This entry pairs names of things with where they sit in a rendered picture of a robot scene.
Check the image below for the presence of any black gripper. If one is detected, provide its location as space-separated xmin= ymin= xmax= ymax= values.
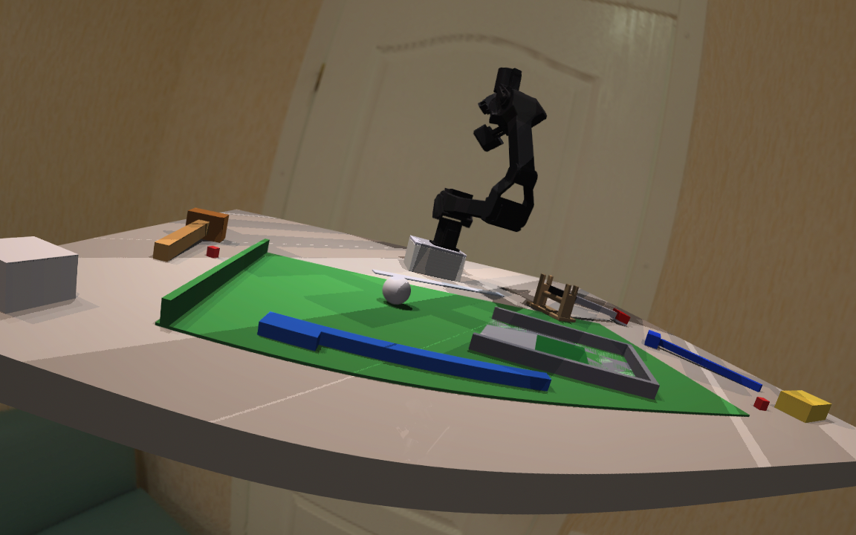
xmin=473 ymin=97 xmax=547 ymax=152

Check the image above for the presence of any green flat mat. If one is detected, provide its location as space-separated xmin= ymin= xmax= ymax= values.
xmin=155 ymin=252 xmax=750 ymax=417

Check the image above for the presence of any red putter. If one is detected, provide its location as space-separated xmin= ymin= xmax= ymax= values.
xmin=548 ymin=285 xmax=630 ymax=326

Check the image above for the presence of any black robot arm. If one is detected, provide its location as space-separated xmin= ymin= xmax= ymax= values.
xmin=429 ymin=68 xmax=538 ymax=252

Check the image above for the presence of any white golf ball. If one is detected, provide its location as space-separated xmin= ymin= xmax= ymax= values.
xmin=382 ymin=276 xmax=411 ymax=305

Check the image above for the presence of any yellow rectangular block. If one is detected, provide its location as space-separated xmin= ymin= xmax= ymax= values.
xmin=774 ymin=390 xmax=831 ymax=423

